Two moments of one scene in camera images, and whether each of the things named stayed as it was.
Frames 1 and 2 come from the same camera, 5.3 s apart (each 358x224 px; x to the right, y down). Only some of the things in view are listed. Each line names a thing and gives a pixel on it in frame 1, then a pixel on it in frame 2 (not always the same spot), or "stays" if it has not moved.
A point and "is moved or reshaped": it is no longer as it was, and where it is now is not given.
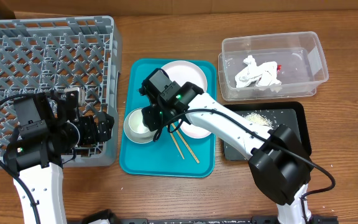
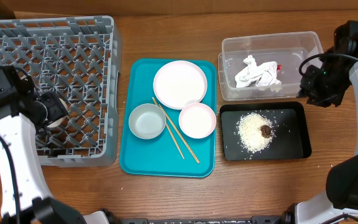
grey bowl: x=130 y=136 is moved or reshaped
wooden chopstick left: x=176 y=144 stays
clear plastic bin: x=300 y=55 stays
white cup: x=137 y=126 is moved or reshaped
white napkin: x=266 y=72 stays
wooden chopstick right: x=189 y=148 stays
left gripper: x=92 y=137 to x=58 y=111
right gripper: x=149 y=118 to x=317 y=98
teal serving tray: x=172 y=154 stays
